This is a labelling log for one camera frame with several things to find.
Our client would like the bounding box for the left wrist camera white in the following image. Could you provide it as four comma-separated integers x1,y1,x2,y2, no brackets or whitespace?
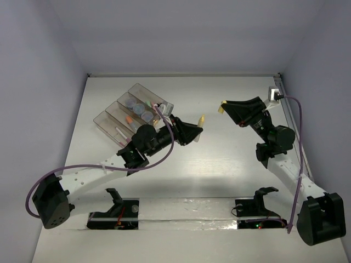
153,102,174,117

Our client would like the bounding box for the silver taped front board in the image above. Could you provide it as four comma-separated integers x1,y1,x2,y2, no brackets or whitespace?
138,198,237,231

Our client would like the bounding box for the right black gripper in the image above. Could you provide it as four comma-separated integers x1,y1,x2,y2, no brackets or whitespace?
222,96,274,144

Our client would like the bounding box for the yellow highlighter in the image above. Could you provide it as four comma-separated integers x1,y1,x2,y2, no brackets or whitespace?
194,115,205,142

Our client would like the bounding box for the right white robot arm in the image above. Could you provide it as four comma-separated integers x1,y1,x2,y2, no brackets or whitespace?
219,97,346,246

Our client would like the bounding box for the aluminium rail right edge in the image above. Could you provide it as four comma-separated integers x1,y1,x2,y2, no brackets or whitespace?
274,73,318,194

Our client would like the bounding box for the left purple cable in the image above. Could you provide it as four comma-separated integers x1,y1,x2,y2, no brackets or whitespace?
25,105,175,219

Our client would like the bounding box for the white pink-capped pen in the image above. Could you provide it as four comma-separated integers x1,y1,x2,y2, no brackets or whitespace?
115,127,128,141

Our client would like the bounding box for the clear brown compartment organizer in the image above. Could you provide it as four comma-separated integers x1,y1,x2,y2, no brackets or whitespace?
94,83,170,148

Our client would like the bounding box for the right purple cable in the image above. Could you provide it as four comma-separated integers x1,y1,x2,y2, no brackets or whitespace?
279,94,305,235

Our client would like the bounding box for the purple cable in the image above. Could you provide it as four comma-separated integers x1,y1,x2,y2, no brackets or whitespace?
279,94,305,235
25,105,175,219

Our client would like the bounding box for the yellow eraser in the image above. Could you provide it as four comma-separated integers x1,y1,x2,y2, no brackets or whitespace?
218,100,227,114

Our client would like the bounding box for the clear tape roll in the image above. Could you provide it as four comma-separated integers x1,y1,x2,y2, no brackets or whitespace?
124,98,137,108

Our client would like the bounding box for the small orange eraser cap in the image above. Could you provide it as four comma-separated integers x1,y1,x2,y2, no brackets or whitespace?
126,116,133,124

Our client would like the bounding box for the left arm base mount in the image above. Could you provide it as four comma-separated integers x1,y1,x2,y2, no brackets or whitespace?
86,188,140,230

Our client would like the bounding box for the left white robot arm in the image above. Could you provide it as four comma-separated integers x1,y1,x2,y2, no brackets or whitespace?
25,116,203,229

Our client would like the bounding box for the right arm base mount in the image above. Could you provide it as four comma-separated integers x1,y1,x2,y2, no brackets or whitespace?
231,187,288,229

